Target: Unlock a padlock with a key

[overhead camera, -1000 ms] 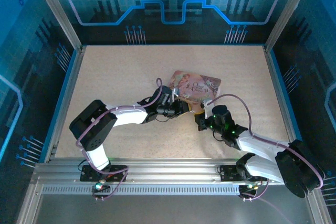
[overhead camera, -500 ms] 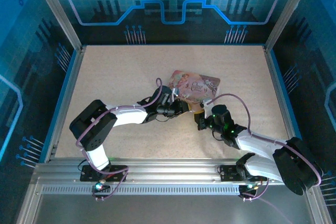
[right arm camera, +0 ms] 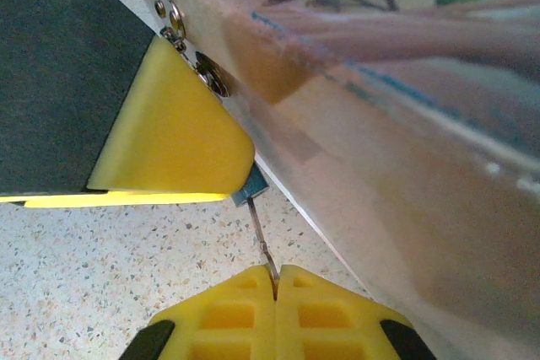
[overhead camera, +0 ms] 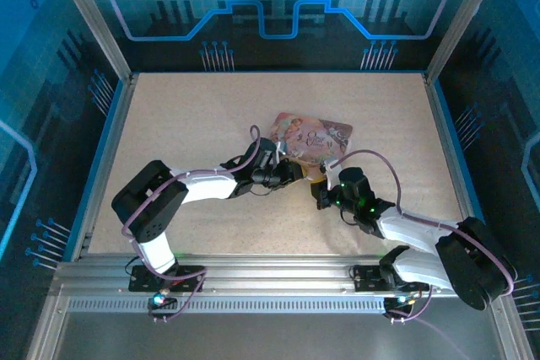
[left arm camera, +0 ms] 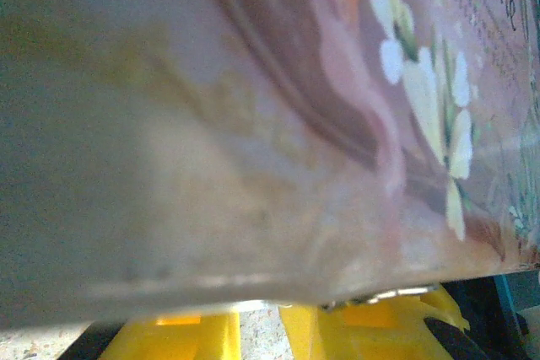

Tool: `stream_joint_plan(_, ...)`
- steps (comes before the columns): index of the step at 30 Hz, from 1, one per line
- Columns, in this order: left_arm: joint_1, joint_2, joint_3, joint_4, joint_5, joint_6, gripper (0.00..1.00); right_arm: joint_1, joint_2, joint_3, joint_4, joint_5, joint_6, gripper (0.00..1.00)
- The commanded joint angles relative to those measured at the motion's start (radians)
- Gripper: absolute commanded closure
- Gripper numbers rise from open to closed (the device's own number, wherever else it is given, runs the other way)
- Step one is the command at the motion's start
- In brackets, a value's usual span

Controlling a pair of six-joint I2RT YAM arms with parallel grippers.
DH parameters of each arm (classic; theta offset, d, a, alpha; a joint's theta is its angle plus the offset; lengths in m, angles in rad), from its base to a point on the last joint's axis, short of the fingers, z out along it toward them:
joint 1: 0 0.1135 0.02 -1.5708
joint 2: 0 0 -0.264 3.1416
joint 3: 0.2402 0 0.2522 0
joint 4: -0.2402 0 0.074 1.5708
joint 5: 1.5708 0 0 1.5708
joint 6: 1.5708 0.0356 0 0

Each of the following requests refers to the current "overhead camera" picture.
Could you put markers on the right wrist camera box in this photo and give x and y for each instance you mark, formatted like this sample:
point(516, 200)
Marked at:
point(333, 172)

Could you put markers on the small lit controller board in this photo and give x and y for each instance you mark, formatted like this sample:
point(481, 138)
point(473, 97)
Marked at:
point(401, 303)
point(162, 301)

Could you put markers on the grey metal cover panel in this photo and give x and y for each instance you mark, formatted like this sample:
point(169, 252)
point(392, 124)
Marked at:
point(270, 336)

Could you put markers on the aluminium table side rail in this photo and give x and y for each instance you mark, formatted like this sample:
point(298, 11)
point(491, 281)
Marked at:
point(114, 149)
point(443, 132)

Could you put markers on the blue table edge trim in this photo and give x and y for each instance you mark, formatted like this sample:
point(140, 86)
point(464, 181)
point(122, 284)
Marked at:
point(95, 166)

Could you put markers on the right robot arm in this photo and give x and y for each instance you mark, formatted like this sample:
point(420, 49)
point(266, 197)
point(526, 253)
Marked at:
point(405, 225)

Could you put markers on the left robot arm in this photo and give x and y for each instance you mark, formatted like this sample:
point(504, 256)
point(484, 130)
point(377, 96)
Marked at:
point(202, 187)

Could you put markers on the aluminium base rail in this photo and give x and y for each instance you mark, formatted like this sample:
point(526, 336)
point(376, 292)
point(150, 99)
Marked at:
point(274, 271)

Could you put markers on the pink illustrated tin box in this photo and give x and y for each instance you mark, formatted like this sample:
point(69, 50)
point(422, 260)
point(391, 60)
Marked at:
point(312, 136)

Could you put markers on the aluminium frame post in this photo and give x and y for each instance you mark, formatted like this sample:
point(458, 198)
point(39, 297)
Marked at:
point(93, 18)
point(464, 18)

